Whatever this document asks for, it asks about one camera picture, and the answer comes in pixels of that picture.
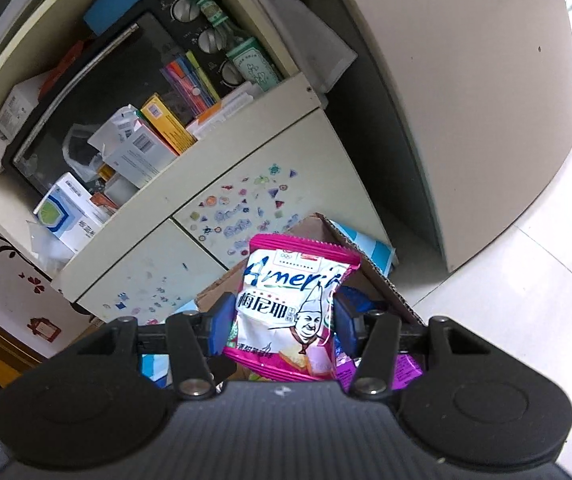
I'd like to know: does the colourful marker pack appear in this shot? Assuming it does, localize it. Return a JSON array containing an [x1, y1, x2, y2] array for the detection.
[[159, 52, 223, 127]]

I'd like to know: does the cream wooden cabinet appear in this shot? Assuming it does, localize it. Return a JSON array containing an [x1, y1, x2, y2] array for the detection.
[[0, 0, 393, 322]]

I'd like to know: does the crumpled clear bag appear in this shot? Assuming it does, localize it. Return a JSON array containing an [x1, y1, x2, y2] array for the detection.
[[62, 122, 108, 182]]

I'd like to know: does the green glass bottle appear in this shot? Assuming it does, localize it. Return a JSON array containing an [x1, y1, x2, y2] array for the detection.
[[189, 0, 283, 92]]

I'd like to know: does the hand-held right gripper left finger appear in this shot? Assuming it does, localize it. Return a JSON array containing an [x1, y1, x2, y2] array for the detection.
[[78, 292, 237, 401]]

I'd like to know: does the pink and white snack packet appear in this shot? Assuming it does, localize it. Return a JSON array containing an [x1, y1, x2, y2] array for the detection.
[[223, 233, 363, 384]]

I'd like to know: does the black toaster oven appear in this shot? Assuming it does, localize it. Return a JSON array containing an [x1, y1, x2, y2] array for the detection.
[[11, 0, 247, 197]]

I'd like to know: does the flat stack of white boxes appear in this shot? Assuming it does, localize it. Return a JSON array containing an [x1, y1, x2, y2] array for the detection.
[[185, 82, 265, 142]]

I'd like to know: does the cream refrigerator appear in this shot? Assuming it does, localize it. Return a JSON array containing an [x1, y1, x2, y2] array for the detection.
[[316, 0, 572, 274]]

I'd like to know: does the white box with green-blue print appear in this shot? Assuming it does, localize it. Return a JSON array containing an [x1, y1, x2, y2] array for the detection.
[[32, 172, 113, 257]]

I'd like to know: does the cluster of colourful stickers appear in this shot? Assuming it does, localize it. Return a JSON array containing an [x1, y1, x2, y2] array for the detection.
[[101, 161, 300, 314]]

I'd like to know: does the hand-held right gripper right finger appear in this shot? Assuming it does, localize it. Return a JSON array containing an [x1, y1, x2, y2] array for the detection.
[[334, 292, 492, 401]]

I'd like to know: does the clear bag under box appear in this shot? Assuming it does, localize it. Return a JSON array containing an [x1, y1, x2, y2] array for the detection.
[[25, 219, 75, 274]]

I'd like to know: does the white barcode box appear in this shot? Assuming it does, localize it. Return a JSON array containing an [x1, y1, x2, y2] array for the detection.
[[87, 104, 180, 189]]

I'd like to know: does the brown cardboard box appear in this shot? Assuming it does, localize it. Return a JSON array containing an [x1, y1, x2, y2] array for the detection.
[[193, 212, 427, 397]]

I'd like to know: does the white hanging cloth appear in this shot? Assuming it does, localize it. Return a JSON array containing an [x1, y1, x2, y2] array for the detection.
[[235, 0, 360, 107]]

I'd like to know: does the tape roll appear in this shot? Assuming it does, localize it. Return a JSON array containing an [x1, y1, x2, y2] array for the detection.
[[102, 174, 140, 207]]

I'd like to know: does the small orange pack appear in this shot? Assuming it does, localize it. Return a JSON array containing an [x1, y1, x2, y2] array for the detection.
[[87, 190, 118, 217]]

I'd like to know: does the purple snack packet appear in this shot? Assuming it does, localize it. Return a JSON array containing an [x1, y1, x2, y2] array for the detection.
[[335, 350, 425, 394]]

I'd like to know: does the orange packet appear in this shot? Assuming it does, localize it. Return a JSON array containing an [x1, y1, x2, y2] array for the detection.
[[40, 39, 88, 97]]

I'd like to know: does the red house switch decal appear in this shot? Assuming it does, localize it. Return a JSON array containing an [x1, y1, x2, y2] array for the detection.
[[26, 315, 62, 344]]

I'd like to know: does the yellow box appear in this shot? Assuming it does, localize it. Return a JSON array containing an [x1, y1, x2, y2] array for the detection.
[[140, 92, 199, 157]]

